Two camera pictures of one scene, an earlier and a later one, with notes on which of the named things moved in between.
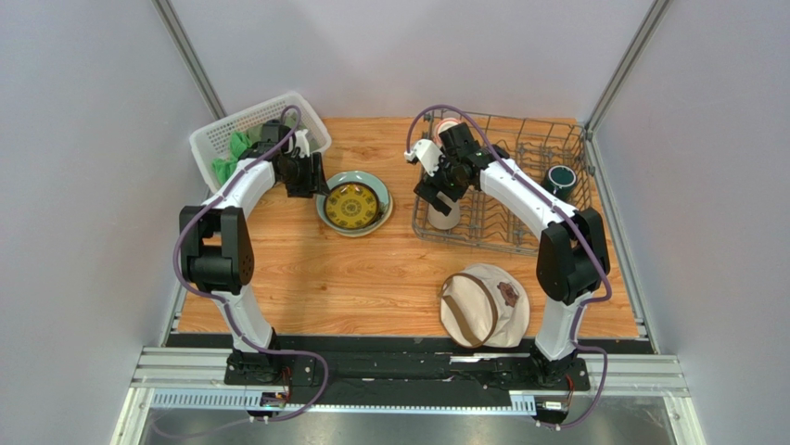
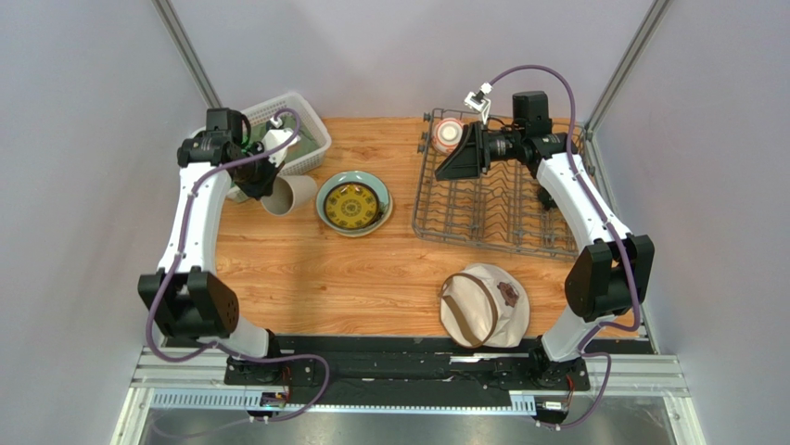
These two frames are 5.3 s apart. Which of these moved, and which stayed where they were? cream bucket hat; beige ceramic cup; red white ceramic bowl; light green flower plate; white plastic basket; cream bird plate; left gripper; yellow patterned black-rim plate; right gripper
Moved: left gripper; beige ceramic cup; right gripper
Stayed: red white ceramic bowl; white plastic basket; yellow patterned black-rim plate; cream bird plate; light green flower plate; cream bucket hat
